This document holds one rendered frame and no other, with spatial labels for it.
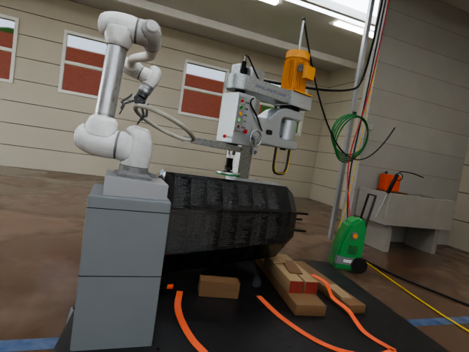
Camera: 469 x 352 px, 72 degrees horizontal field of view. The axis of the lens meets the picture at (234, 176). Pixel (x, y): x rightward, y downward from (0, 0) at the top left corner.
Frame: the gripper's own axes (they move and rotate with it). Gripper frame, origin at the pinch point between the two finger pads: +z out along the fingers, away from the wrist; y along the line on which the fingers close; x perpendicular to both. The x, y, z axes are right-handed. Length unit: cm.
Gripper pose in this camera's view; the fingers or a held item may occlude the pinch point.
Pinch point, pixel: (129, 117)
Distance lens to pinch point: 238.1
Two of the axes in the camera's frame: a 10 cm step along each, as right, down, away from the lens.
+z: -4.3, 8.9, -1.8
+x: -4.6, -0.4, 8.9
